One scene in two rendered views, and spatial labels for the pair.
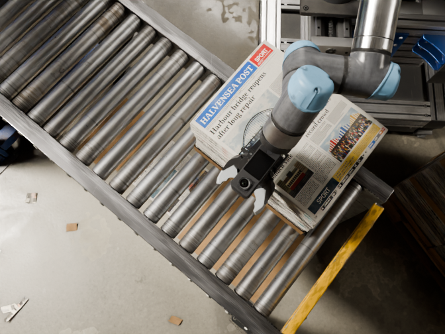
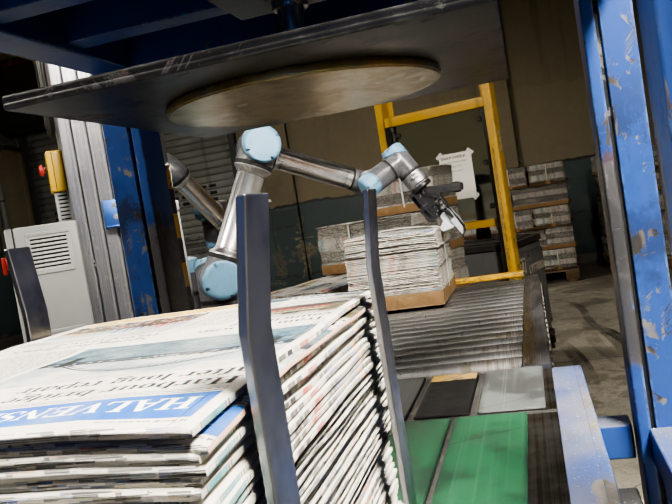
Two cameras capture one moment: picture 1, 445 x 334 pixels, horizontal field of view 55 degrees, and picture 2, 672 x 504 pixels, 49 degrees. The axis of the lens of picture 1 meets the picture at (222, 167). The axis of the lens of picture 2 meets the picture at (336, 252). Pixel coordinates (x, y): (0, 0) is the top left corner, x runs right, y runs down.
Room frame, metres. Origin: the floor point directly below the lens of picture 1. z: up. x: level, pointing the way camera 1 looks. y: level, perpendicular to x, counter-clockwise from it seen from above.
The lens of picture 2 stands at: (1.39, 2.04, 1.13)
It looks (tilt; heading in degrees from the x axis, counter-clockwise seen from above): 3 degrees down; 250
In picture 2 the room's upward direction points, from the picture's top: 9 degrees counter-clockwise
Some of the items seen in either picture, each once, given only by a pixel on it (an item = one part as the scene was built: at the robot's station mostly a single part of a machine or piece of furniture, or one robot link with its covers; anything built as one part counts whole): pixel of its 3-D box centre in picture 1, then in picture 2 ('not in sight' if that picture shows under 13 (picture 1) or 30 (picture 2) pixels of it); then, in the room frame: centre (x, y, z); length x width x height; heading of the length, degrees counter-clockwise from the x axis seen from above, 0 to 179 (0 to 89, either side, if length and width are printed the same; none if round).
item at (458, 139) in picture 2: not in sight; (444, 170); (-0.82, -1.94, 1.28); 0.57 x 0.01 x 0.65; 127
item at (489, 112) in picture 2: not in sight; (503, 212); (-1.00, -1.66, 0.97); 0.09 x 0.09 x 1.75; 37
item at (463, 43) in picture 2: not in sight; (303, 90); (1.04, 1.06, 1.30); 0.55 x 0.55 x 0.03; 55
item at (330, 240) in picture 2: not in sight; (366, 245); (0.02, -1.30, 0.95); 0.38 x 0.29 x 0.23; 126
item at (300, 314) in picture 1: (334, 268); (463, 281); (0.07, -0.32, 0.81); 0.43 x 0.03 x 0.02; 145
